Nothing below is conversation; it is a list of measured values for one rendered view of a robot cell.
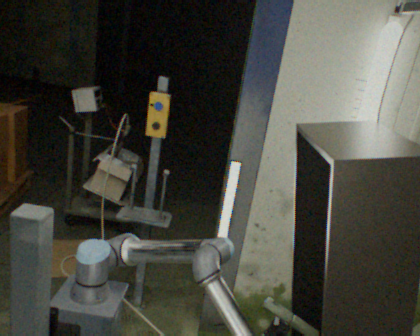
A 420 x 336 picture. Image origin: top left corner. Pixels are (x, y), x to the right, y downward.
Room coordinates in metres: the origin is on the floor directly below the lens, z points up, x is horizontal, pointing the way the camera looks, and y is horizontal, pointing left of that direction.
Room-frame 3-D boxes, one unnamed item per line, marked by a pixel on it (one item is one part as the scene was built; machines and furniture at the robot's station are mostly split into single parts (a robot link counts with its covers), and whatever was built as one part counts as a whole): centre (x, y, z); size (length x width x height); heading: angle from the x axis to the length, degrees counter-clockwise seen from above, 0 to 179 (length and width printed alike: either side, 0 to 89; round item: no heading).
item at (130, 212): (2.61, 0.53, 0.95); 0.26 x 0.15 x 0.32; 92
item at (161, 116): (2.71, 0.54, 1.42); 0.12 x 0.06 x 0.26; 92
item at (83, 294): (1.88, 0.61, 0.69); 0.19 x 0.19 x 0.10
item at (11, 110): (4.45, 2.43, 0.69); 0.38 x 0.29 x 0.36; 8
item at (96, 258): (1.89, 0.60, 0.83); 0.17 x 0.15 x 0.18; 153
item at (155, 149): (2.77, 0.55, 0.82); 0.06 x 0.06 x 1.64; 2
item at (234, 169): (2.54, 0.02, 0.96); 0.06 x 0.02 x 0.63; 92
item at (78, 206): (4.07, 1.30, 0.64); 0.73 x 0.50 x 1.27; 94
